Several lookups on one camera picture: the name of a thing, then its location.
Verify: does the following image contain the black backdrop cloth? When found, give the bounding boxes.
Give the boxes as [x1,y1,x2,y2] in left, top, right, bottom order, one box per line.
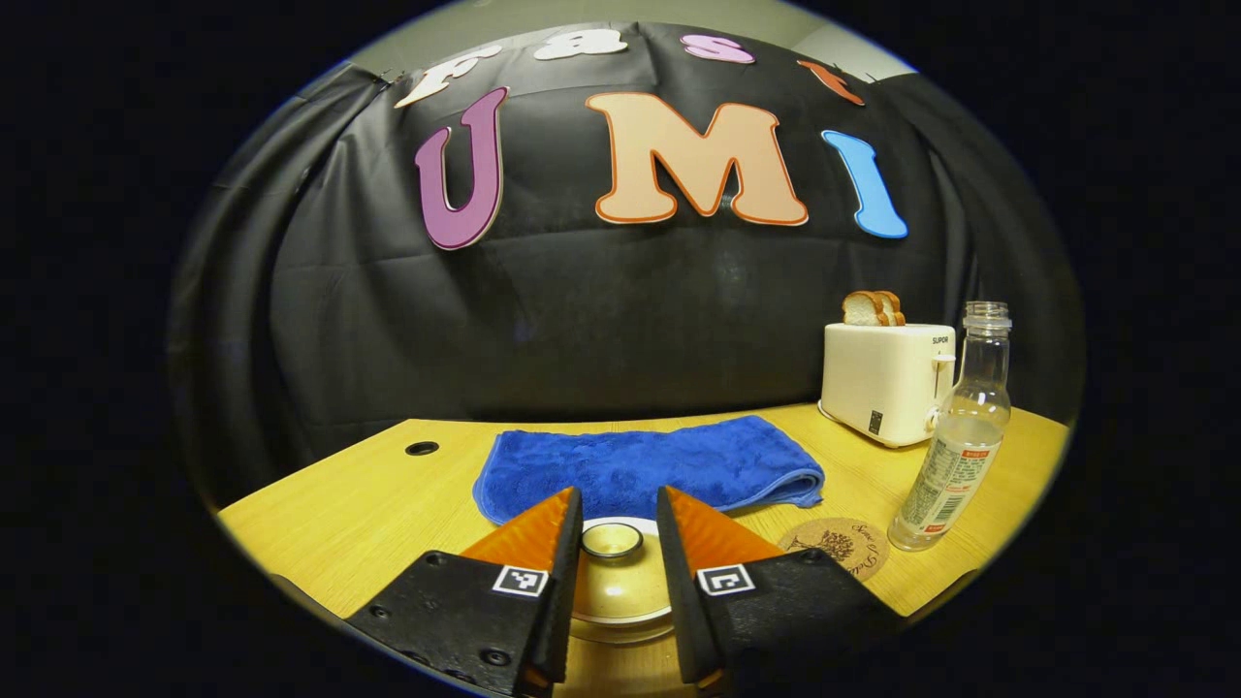
[170,21,1085,507]

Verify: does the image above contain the blue folded towel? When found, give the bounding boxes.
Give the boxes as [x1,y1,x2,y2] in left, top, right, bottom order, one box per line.
[472,415,826,525]

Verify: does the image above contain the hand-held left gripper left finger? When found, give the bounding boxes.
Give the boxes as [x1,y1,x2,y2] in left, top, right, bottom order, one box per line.
[344,485,585,698]

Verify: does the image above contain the clear glass water bottle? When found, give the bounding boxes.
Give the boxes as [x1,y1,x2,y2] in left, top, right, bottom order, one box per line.
[887,301,1014,552]

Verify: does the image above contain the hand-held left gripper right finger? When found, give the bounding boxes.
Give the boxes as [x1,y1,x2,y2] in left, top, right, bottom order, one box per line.
[656,485,907,694]

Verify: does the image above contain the cream white toaster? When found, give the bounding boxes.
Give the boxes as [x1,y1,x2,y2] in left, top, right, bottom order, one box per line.
[817,323,958,449]

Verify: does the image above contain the round brown printed coaster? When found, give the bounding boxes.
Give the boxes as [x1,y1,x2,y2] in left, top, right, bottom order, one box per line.
[778,517,890,583]

